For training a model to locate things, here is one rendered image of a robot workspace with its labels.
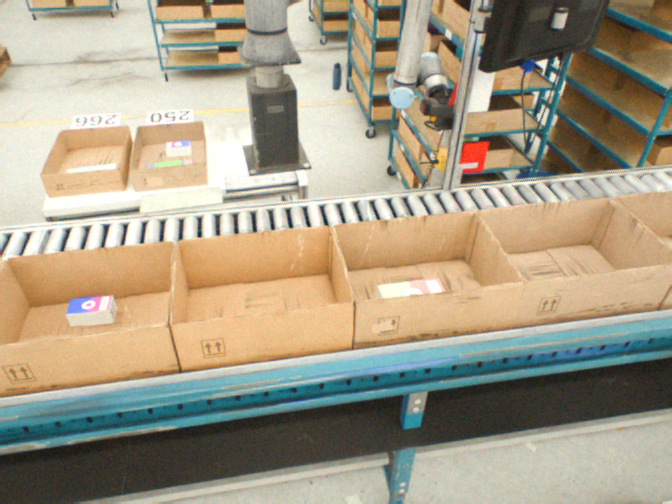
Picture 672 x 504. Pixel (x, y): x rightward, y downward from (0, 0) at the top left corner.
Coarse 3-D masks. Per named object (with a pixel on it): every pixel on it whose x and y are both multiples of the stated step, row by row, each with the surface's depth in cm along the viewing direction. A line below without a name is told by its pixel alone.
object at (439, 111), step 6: (426, 102) 187; (432, 102) 186; (438, 102) 187; (444, 102) 187; (420, 108) 190; (426, 108) 186; (432, 108) 186; (438, 108) 186; (444, 108) 187; (450, 108) 187; (426, 114) 187; (432, 114) 187; (438, 114) 188; (444, 114) 188; (450, 114) 189; (432, 120) 192; (438, 120) 191; (444, 120) 191; (438, 126) 192
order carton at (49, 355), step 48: (0, 288) 121; (48, 288) 132; (96, 288) 135; (144, 288) 138; (0, 336) 118; (48, 336) 127; (96, 336) 106; (144, 336) 109; (0, 384) 110; (48, 384) 113; (96, 384) 115
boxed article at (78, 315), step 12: (72, 300) 131; (84, 300) 131; (96, 300) 131; (108, 300) 131; (72, 312) 127; (84, 312) 127; (96, 312) 128; (108, 312) 128; (72, 324) 129; (84, 324) 130; (96, 324) 130
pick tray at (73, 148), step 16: (80, 128) 224; (96, 128) 225; (112, 128) 226; (128, 128) 225; (64, 144) 225; (80, 144) 228; (96, 144) 229; (112, 144) 230; (128, 144) 219; (48, 160) 204; (64, 160) 221; (80, 160) 221; (96, 160) 221; (112, 160) 221; (128, 160) 216; (48, 176) 194; (64, 176) 195; (80, 176) 197; (96, 176) 198; (112, 176) 199; (128, 176) 212; (48, 192) 198; (64, 192) 200; (80, 192) 201; (96, 192) 202; (112, 192) 203
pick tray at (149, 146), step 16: (144, 128) 227; (160, 128) 228; (176, 128) 230; (192, 128) 231; (144, 144) 231; (160, 144) 232; (192, 144) 232; (144, 160) 221; (160, 160) 221; (176, 160) 221; (144, 176) 200; (160, 176) 201; (176, 176) 202; (192, 176) 204
